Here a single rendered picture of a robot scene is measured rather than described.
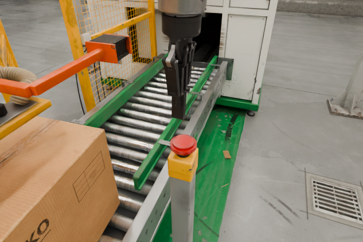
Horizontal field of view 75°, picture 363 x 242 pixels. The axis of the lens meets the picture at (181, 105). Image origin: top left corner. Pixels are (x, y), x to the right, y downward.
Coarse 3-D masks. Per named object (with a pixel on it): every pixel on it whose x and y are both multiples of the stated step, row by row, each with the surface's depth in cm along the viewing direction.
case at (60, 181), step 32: (32, 128) 82; (64, 128) 82; (96, 128) 82; (0, 160) 69; (32, 160) 69; (64, 160) 69; (96, 160) 79; (0, 192) 59; (32, 192) 59; (64, 192) 66; (96, 192) 82; (0, 224) 52; (32, 224) 57; (64, 224) 68; (96, 224) 86
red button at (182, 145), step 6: (174, 138) 63; (180, 138) 63; (186, 138) 63; (192, 138) 63; (174, 144) 61; (180, 144) 61; (186, 144) 61; (192, 144) 61; (174, 150) 60; (180, 150) 60; (186, 150) 60; (192, 150) 60; (180, 156) 62; (186, 156) 62
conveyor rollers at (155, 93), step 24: (192, 72) 222; (144, 96) 186; (168, 96) 181; (120, 120) 156; (168, 120) 155; (144, 144) 135; (120, 168) 121; (144, 192) 109; (120, 216) 97; (120, 240) 89
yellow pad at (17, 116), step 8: (0, 104) 55; (8, 104) 60; (16, 104) 60; (32, 104) 60; (40, 104) 61; (48, 104) 62; (0, 112) 54; (8, 112) 57; (16, 112) 57; (24, 112) 58; (32, 112) 58; (40, 112) 60; (0, 120) 54; (8, 120) 54; (16, 120) 55; (24, 120) 56; (0, 128) 52; (8, 128) 53; (16, 128) 55; (0, 136) 51
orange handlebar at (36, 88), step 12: (84, 60) 54; (96, 60) 58; (60, 72) 48; (72, 72) 51; (0, 84) 44; (12, 84) 44; (24, 84) 44; (36, 84) 44; (48, 84) 46; (24, 96) 43
